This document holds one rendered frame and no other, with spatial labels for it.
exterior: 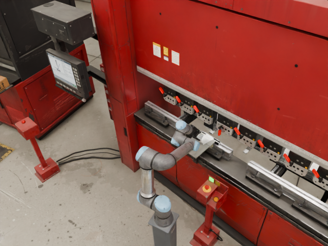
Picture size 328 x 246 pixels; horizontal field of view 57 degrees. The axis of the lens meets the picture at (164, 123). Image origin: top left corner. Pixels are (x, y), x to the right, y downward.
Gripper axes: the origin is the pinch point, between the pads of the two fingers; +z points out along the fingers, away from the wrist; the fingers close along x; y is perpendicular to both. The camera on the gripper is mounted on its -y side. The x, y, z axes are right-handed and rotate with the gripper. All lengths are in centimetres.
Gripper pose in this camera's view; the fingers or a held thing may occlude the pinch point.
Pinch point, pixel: (198, 138)
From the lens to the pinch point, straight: 258.3
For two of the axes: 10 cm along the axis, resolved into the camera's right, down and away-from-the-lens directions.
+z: 5.4, 3.2, 7.8
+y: 6.1, -7.9, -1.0
